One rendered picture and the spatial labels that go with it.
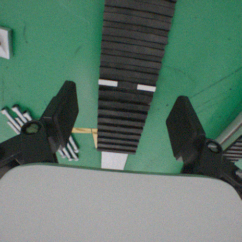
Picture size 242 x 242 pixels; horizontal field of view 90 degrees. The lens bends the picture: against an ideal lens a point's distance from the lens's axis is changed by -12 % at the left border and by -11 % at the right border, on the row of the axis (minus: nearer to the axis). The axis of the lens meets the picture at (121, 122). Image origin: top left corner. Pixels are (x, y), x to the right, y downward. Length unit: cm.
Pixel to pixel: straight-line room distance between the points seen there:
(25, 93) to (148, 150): 21
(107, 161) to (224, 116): 19
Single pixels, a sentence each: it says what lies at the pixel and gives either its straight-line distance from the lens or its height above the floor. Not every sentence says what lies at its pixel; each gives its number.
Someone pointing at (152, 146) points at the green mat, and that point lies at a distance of 25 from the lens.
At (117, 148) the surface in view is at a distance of 18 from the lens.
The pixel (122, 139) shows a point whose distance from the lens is 16.
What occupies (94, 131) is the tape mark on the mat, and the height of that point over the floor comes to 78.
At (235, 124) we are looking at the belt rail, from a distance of 25.
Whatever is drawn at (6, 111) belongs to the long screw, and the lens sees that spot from 25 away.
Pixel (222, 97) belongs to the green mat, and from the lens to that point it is 21.
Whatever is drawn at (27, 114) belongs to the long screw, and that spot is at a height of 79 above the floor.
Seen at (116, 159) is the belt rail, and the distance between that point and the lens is 23.
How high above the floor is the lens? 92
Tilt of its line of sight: 44 degrees down
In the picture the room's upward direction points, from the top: 177 degrees counter-clockwise
